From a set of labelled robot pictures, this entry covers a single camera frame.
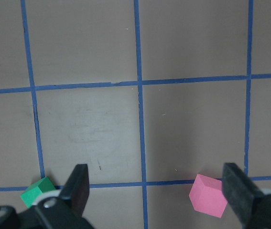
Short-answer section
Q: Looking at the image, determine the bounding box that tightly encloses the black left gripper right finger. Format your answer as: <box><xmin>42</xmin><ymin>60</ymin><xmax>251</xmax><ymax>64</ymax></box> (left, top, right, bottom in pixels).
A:
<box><xmin>222</xmin><ymin>163</ymin><xmax>271</xmax><ymax>229</ymax></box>

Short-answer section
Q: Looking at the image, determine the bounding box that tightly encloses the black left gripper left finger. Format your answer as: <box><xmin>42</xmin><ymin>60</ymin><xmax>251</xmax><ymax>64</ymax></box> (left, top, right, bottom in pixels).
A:
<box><xmin>34</xmin><ymin>164</ymin><xmax>89</xmax><ymax>229</ymax></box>

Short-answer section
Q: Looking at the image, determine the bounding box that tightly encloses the green foam cube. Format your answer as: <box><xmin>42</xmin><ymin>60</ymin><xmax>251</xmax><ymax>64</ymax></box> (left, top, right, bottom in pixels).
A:
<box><xmin>20</xmin><ymin>177</ymin><xmax>55</xmax><ymax>208</ymax></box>

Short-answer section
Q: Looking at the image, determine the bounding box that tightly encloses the pink foam cube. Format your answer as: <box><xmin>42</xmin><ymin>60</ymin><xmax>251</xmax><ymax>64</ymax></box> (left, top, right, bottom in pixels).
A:
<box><xmin>189</xmin><ymin>174</ymin><xmax>228</xmax><ymax>218</ymax></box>

